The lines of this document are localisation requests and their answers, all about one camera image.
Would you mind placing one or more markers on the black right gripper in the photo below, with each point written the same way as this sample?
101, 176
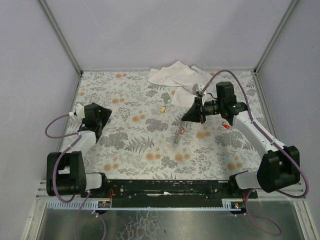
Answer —
198, 110

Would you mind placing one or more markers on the white disc with keyrings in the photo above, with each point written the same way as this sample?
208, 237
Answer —
177, 135

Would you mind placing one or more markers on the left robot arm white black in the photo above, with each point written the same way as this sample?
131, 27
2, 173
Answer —
65, 171

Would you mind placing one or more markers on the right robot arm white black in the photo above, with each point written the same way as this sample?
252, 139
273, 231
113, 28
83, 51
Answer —
278, 166

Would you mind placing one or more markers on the green tagged key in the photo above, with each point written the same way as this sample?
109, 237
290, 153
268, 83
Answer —
168, 102

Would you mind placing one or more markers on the white crumpled cloth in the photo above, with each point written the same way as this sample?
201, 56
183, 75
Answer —
181, 76

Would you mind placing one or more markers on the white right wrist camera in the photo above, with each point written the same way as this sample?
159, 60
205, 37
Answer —
198, 90

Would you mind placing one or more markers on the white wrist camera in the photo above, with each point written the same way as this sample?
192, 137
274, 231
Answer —
79, 111
198, 90

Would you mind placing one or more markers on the white slotted cable duct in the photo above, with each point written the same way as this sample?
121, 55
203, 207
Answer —
156, 205

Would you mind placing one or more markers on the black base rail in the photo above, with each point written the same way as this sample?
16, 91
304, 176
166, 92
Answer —
182, 191

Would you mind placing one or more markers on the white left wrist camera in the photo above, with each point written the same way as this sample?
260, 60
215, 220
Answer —
79, 111

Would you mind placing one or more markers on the grey aluminium corner post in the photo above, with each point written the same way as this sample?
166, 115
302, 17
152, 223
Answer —
279, 29

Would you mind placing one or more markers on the grey left corner post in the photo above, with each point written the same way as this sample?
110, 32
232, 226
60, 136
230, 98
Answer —
59, 35

